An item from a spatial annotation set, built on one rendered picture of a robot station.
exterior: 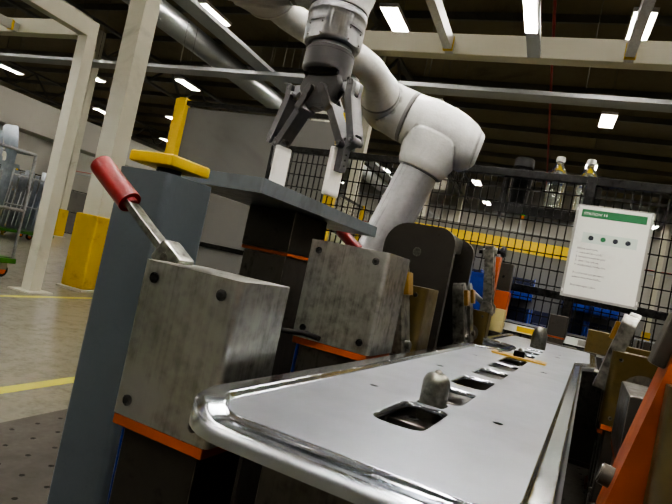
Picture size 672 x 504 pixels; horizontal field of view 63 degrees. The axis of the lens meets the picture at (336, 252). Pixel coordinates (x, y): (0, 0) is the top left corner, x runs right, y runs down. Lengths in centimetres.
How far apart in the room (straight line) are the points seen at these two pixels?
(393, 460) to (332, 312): 36
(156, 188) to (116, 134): 803
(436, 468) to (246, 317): 17
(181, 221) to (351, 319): 21
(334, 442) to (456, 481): 6
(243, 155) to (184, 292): 323
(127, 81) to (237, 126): 517
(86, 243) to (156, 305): 809
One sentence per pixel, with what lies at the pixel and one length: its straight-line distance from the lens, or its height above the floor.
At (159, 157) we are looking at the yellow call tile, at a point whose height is 115.
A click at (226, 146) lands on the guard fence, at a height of 171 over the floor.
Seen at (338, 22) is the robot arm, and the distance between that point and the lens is 85.
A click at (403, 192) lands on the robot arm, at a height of 129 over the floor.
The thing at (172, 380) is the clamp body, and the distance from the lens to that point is 41.
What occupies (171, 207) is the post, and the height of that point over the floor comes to 111.
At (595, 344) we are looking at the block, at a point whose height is 102.
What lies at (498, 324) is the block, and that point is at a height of 102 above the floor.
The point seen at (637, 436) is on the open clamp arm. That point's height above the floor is 103.
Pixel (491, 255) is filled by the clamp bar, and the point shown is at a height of 119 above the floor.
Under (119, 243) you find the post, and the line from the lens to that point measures 60.
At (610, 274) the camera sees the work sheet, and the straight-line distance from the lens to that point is 194.
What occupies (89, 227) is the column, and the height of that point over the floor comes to 91.
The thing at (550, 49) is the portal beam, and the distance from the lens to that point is 549.
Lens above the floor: 108
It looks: 2 degrees up
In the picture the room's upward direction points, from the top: 12 degrees clockwise
